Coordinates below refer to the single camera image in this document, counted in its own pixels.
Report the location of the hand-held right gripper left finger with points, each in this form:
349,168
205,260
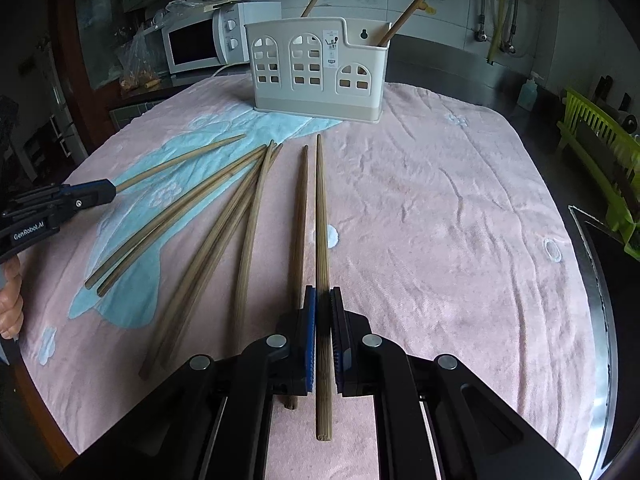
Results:
310,345

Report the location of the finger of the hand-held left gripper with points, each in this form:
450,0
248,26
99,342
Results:
87,194

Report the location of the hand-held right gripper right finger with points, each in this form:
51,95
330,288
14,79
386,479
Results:
338,355

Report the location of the bunch of wooden chopsticks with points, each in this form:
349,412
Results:
301,210

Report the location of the white plastic chopstick holder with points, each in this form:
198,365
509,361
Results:
320,100

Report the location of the person's left hand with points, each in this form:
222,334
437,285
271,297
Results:
11,300

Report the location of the green base cabinets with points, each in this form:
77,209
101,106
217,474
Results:
130,116

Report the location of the clear plastic bag with food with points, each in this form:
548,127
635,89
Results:
137,57

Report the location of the brown framed glass door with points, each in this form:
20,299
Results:
97,35

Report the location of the pink and blue towel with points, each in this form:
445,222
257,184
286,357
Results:
450,210

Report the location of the white microwave oven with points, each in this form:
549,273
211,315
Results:
195,45

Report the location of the clear crumpled plastic bag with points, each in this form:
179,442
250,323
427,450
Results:
175,10

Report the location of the pale yellow package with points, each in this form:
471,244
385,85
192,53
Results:
220,6

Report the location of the steel sink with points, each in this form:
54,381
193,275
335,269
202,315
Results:
597,300

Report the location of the blue soap dispenser bottle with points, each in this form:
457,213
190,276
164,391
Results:
527,94

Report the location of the green plastic dish rack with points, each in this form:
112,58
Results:
595,160

